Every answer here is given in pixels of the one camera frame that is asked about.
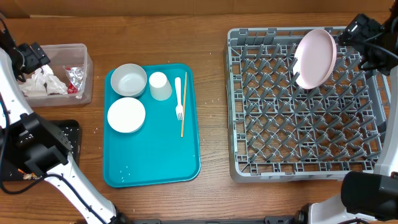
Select white napkin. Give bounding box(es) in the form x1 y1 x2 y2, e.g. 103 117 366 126
41 65 68 95
19 68 47 97

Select aluminium foil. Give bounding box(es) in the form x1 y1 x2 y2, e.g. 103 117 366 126
65 67 84 91

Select red sauce packet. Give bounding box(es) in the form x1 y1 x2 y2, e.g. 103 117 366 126
67 83 78 94

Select white round plate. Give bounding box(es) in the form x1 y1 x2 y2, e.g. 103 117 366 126
293 29 337 90

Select grey bowl with rice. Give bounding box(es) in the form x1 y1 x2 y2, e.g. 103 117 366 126
111 63 147 97

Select white bowl with peanuts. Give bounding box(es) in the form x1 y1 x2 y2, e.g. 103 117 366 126
107 97 146 133

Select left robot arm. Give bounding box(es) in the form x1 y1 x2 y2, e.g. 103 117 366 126
1 28 130 223

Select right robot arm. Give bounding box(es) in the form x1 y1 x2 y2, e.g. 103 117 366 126
294 2 397 223

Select food waste pile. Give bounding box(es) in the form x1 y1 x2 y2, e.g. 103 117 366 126
17 169 40 180

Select grey dishwasher rack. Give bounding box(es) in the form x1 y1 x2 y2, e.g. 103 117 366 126
225 27 391 183

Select clear plastic bin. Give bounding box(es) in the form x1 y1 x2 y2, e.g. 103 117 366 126
23 44 94 107

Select black plastic bin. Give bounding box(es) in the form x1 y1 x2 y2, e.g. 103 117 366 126
1 119 82 181

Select white paper cup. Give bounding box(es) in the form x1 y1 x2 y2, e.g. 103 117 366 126
149 72 172 101

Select wooden chopstick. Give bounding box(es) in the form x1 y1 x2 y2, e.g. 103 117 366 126
180 72 187 138

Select white plastic fork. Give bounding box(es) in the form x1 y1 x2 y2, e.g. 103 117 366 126
175 77 183 121

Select teal plastic tray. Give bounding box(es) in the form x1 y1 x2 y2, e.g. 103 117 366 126
103 63 201 188

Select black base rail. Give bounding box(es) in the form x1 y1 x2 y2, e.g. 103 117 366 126
130 215 295 224

